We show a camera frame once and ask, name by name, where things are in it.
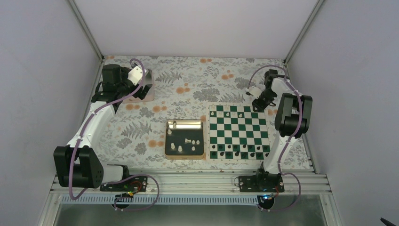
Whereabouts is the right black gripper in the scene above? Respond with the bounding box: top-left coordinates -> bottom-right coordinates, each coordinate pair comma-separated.
253,89 -> 277,112

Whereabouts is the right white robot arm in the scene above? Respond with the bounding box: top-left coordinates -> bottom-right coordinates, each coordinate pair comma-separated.
247,69 -> 313,192

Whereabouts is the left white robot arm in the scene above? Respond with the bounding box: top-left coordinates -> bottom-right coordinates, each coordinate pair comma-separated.
53,63 -> 152,191

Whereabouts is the green white chess board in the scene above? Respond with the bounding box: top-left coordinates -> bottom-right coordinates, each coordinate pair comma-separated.
207,103 -> 271,163

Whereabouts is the empty silver metal tray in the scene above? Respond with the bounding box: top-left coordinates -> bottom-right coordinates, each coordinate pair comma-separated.
122,69 -> 155,104

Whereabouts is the floral paper table cover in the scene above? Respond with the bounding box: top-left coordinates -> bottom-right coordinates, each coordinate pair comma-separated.
95,55 -> 312,170

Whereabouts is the metal tray with wooden rim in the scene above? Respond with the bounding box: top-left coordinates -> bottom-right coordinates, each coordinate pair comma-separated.
164,120 -> 206,160

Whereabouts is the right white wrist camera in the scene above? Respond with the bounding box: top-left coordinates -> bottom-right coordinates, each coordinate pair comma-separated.
246,86 -> 262,98

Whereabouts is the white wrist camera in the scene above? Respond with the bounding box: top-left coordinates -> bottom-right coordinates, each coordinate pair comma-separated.
246,86 -> 262,98
128,65 -> 148,85

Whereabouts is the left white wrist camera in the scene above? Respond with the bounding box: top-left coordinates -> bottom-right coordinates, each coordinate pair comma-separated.
128,65 -> 148,85

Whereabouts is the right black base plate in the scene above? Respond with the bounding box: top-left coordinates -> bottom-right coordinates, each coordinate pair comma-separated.
233,175 -> 285,193

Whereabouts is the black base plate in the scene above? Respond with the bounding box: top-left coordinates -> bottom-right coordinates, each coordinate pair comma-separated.
233,175 -> 285,193
100,176 -> 148,193

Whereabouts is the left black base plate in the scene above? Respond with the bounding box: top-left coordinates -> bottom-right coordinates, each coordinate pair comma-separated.
100,176 -> 148,193

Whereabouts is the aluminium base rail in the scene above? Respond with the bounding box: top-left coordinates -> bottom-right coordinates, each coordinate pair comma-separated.
50,173 -> 332,195

